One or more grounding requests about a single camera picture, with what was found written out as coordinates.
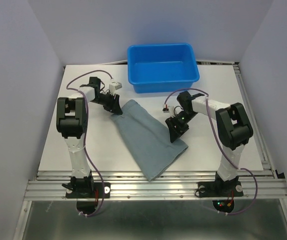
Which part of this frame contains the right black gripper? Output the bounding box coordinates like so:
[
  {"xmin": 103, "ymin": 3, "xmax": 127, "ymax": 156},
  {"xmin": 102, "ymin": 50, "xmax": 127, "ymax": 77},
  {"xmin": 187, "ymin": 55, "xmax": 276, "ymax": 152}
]
[{"xmin": 165, "ymin": 110, "xmax": 197, "ymax": 143}]

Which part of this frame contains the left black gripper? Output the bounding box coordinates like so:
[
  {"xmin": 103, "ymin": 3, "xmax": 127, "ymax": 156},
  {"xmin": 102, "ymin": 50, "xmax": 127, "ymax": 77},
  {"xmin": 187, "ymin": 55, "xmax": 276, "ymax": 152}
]
[{"xmin": 91, "ymin": 91, "xmax": 123, "ymax": 115}]

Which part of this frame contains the light denim skirt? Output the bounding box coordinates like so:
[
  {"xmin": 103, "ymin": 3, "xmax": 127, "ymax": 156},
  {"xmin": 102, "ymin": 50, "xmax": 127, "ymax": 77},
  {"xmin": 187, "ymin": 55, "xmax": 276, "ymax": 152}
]
[{"xmin": 111, "ymin": 99, "xmax": 189, "ymax": 181}]

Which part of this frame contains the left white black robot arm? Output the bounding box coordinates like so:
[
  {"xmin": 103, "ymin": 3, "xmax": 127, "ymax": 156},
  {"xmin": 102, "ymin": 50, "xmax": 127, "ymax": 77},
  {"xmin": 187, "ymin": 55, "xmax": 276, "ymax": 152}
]
[{"xmin": 56, "ymin": 77, "xmax": 123, "ymax": 198}]

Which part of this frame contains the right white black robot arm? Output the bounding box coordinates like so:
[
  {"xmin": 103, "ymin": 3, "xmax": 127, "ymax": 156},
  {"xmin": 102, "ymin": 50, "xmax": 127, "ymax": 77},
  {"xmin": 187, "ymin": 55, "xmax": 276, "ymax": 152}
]
[{"xmin": 162, "ymin": 88, "xmax": 254, "ymax": 198}]

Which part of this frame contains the blue plastic bin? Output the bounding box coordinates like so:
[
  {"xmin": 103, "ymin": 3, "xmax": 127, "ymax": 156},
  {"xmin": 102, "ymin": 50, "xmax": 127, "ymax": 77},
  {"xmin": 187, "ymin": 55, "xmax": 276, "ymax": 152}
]
[{"xmin": 127, "ymin": 43, "xmax": 200, "ymax": 94}]

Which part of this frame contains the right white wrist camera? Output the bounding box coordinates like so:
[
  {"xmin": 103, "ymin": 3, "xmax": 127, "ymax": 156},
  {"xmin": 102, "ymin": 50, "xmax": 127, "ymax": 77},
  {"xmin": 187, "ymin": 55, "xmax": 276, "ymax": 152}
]
[{"xmin": 162, "ymin": 104, "xmax": 182, "ymax": 118}]

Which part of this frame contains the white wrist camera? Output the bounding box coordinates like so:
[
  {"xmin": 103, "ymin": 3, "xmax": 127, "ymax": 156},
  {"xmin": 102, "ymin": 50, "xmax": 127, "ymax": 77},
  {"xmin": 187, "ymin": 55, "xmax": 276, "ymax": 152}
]
[
  {"xmin": 162, "ymin": 104, "xmax": 182, "ymax": 118},
  {"xmin": 108, "ymin": 79, "xmax": 123, "ymax": 95}
]

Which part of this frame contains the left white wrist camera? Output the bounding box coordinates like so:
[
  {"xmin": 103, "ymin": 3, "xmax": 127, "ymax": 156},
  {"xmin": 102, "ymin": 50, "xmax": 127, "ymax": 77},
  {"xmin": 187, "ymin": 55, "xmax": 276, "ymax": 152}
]
[{"xmin": 108, "ymin": 79, "xmax": 123, "ymax": 95}]

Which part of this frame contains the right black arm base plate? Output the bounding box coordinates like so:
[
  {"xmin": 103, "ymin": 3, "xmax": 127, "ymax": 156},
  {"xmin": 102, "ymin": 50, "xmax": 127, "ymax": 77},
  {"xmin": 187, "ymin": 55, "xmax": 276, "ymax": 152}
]
[{"xmin": 194, "ymin": 181, "xmax": 244, "ymax": 199}]

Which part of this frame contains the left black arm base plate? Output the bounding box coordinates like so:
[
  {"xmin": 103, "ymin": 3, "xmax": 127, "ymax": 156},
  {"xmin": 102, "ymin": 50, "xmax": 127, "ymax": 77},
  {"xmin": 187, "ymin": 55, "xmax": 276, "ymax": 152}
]
[{"xmin": 65, "ymin": 182, "xmax": 111, "ymax": 199}]

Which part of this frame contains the aluminium extrusion frame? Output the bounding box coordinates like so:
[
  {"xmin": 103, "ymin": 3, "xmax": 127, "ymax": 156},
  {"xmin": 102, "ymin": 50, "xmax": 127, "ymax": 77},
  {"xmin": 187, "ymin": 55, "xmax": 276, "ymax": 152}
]
[{"xmin": 14, "ymin": 63, "xmax": 287, "ymax": 240}]

